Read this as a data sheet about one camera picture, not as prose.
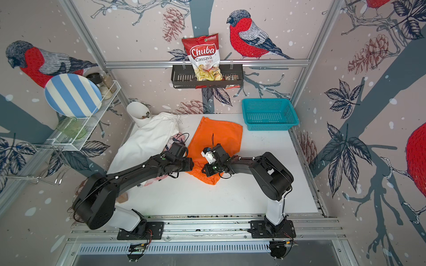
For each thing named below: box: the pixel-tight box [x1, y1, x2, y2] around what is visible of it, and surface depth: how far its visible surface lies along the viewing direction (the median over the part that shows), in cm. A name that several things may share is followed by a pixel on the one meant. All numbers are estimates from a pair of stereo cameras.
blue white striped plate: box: [44, 73, 103, 119], surface depth 74 cm
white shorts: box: [107, 111, 184, 175], surface depth 103 cm
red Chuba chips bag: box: [181, 33, 223, 82], surface depth 83 cm
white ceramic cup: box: [126, 101, 151, 127], surface depth 112 cm
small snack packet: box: [221, 74, 238, 81], surface depth 92 cm
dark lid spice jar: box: [85, 72, 113, 100], surface depth 83 cm
